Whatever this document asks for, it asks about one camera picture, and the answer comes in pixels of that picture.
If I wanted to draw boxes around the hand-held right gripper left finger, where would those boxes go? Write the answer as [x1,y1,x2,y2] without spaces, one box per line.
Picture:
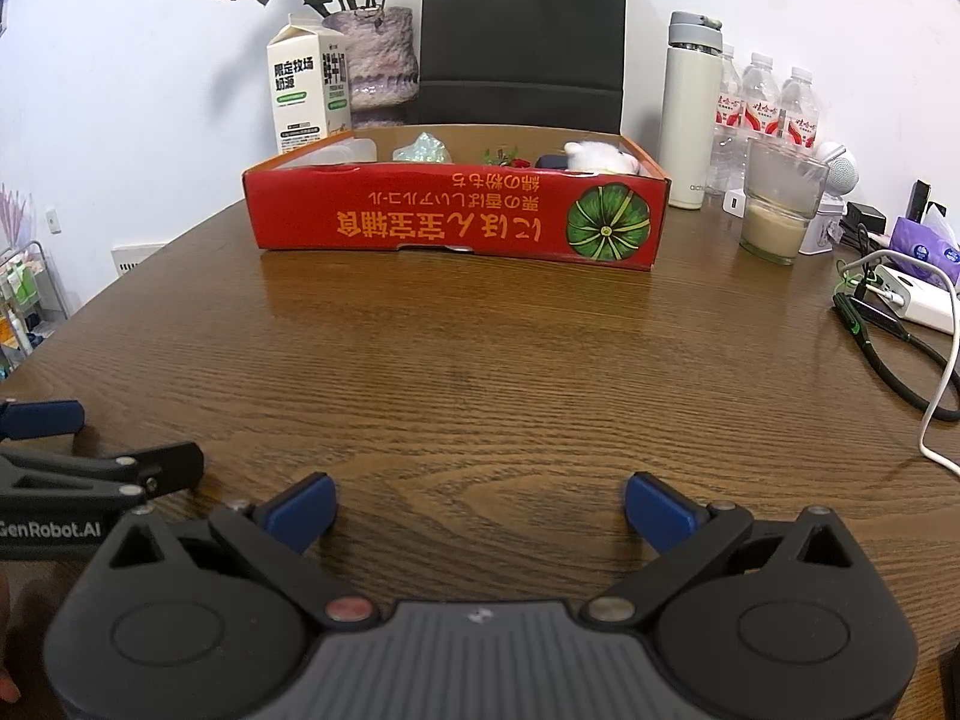
[109,471,380,627]

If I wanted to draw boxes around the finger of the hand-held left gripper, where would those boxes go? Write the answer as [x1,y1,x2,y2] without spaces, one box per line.
[0,441,205,500]
[0,399,85,442]

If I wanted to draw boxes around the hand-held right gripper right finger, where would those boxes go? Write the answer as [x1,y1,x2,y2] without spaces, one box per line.
[581,471,860,627]

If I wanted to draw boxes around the red cardboard box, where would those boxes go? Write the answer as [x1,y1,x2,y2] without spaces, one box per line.
[241,129,671,273]

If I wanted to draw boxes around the white plush toy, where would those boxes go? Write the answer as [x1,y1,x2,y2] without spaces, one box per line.
[562,139,646,175]

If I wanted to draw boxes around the wooden desktop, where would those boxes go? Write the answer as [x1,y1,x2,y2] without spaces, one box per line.
[0,124,960,720]

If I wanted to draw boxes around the person's left hand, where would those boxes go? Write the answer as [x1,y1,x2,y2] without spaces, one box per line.
[0,574,22,706]

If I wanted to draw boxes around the black green earphones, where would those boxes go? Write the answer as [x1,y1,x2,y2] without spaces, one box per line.
[832,277,960,421]

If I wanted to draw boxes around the glass cup with beige drink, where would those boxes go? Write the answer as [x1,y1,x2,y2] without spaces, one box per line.
[739,136,830,266]

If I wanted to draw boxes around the white tin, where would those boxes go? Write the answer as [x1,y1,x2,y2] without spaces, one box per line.
[799,191,847,256]

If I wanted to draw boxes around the white power bank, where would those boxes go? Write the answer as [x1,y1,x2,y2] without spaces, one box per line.
[874,262,960,335]

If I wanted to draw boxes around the black adapter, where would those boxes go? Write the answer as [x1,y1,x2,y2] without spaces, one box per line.
[840,201,890,248]

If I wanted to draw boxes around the translucent plastic container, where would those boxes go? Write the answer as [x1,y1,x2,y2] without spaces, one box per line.
[281,133,378,166]

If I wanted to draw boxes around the purple tissue box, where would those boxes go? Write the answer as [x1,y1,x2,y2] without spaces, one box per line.
[889,204,960,286]

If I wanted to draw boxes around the crumpled clear bag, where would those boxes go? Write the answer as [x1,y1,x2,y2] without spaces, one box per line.
[391,131,455,164]

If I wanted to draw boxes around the white thermos bottle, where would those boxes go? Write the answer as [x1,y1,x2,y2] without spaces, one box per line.
[664,11,725,211]

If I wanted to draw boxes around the white round speaker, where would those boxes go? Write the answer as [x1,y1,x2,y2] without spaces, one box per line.
[814,141,860,196]

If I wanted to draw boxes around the red label water bottle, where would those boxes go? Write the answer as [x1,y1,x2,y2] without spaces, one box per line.
[709,43,745,194]
[741,52,782,140]
[778,66,820,158]

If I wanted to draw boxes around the white green milk carton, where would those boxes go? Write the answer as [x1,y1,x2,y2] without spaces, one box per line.
[266,19,353,157]

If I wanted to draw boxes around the black device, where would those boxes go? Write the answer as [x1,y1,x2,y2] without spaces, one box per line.
[904,178,947,224]

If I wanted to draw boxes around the purple marbled vase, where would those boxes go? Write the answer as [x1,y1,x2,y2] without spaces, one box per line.
[321,6,421,128]

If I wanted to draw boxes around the black paper bag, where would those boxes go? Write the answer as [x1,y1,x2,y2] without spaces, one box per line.
[409,0,627,134]

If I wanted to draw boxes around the wire rack with bottles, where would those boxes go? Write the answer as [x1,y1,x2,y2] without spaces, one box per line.
[0,184,70,383]

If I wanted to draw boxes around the white cable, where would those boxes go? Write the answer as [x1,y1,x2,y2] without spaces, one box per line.
[836,247,960,477]

